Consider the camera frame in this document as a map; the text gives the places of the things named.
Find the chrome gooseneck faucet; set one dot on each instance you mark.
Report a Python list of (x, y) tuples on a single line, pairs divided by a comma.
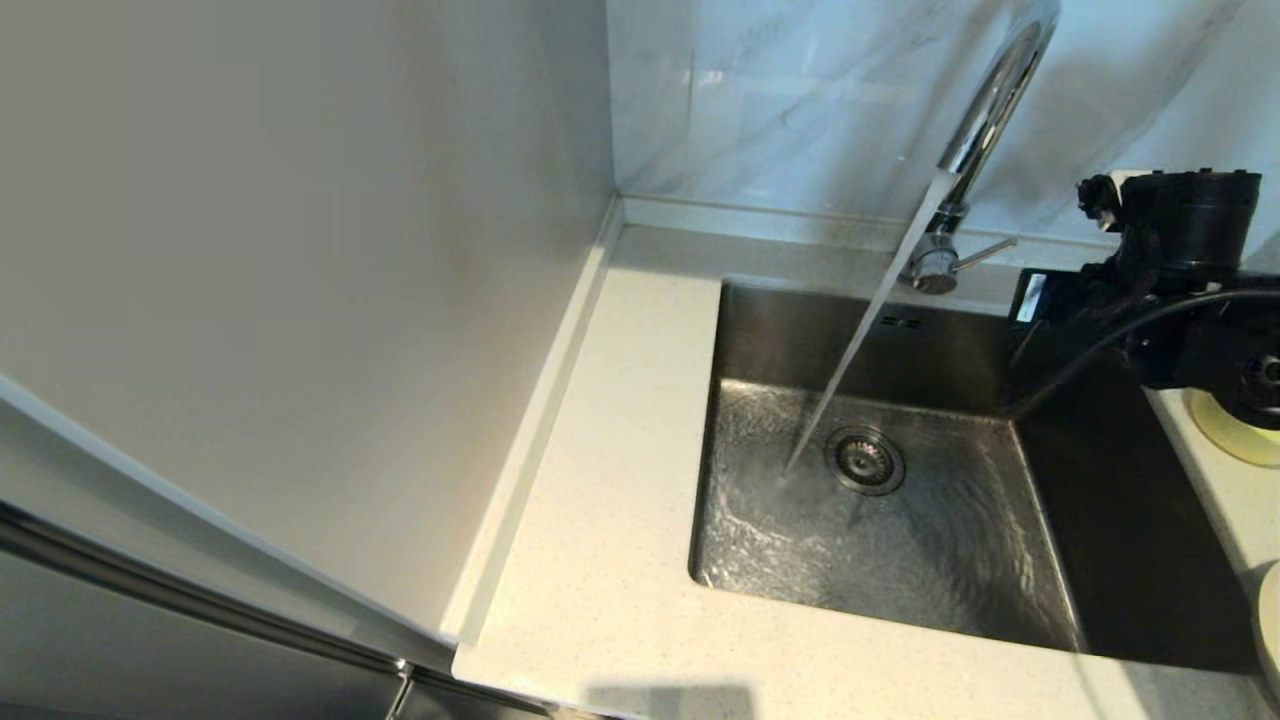
[(985, 115)]

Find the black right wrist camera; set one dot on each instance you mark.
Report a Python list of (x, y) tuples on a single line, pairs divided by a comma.
[(1098, 195)]

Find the stainless steel sink basin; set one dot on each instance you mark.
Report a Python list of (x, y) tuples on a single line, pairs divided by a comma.
[(780, 560)]

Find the yellow plastic bowl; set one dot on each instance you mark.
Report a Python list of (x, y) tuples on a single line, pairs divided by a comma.
[(1225, 430)]

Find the round metal drain strainer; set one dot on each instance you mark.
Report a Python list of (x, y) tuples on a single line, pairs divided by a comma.
[(866, 460)]

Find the white tall side panel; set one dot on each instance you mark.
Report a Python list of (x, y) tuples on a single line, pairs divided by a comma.
[(300, 250)]

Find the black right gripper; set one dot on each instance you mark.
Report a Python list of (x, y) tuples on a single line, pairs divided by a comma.
[(1065, 300)]

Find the grey steel appliance front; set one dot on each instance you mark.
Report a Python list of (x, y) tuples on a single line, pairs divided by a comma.
[(150, 650)]

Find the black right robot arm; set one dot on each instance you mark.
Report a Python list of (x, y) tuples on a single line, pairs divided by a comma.
[(1190, 220)]

